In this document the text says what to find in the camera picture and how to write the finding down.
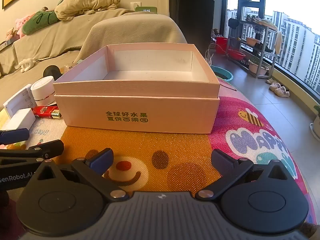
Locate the teal basin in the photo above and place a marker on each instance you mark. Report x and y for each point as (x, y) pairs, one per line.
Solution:
(223, 73)

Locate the pink plush toy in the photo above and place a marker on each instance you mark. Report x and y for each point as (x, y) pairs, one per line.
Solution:
(21, 23)

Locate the beige slipper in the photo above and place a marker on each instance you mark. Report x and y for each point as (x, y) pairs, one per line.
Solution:
(271, 81)

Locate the beige hanging cloth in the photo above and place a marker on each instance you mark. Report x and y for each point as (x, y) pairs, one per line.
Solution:
(278, 42)

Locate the thin book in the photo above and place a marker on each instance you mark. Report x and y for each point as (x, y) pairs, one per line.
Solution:
(7, 44)

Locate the green digital clock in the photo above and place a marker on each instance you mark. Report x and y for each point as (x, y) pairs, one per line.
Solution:
(146, 9)

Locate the beige planter with plants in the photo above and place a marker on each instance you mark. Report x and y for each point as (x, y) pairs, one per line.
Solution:
(257, 67)

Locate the small white plush toy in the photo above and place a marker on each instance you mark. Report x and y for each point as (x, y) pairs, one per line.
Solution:
(27, 63)

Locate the beige covered sofa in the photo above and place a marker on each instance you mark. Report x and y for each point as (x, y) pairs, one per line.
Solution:
(50, 45)

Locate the clear bag with dark contents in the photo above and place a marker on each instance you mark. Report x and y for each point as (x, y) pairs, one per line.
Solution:
(68, 67)

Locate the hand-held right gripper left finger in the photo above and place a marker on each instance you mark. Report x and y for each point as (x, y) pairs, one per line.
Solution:
(101, 161)

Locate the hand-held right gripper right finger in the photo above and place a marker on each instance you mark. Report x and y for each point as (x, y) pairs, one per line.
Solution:
(221, 160)

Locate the pink cardboard box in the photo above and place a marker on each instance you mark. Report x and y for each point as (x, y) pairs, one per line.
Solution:
(140, 105)

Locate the beige crumpled blanket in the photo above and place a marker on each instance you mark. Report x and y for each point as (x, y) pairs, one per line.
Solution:
(85, 2)

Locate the red basin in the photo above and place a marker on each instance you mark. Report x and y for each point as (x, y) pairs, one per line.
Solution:
(235, 55)

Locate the metal shelf rack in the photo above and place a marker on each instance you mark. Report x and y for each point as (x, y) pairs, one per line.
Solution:
(263, 55)

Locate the white wall socket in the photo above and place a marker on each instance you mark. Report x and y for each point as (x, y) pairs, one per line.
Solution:
(136, 5)

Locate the potted plant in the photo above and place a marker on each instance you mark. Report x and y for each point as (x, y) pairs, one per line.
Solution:
(316, 127)

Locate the pink planter box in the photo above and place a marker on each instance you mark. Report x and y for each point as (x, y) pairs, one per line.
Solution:
(253, 41)

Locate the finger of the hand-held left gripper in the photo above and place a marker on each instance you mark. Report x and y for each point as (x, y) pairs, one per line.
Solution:
(15, 135)
(42, 148)

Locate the small brown plush toy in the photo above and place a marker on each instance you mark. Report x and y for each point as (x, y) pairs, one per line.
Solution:
(11, 33)

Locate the green plush toy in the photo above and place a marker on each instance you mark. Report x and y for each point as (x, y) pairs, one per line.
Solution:
(40, 21)

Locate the white round jar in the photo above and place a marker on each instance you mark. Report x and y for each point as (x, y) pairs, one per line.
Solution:
(43, 90)

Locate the colourful cartoon play mat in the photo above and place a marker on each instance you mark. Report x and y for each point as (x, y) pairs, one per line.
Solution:
(175, 150)

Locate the mint green plastic object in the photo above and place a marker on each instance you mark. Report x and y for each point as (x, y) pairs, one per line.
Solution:
(79, 61)

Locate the red lighter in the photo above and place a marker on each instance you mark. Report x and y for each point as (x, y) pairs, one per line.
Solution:
(46, 110)

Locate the black plastic cylinder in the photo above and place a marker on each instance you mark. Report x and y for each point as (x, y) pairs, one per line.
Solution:
(51, 72)

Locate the small white box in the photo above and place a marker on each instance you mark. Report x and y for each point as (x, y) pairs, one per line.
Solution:
(21, 120)

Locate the red bucket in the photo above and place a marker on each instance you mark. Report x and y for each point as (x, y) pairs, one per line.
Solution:
(221, 45)

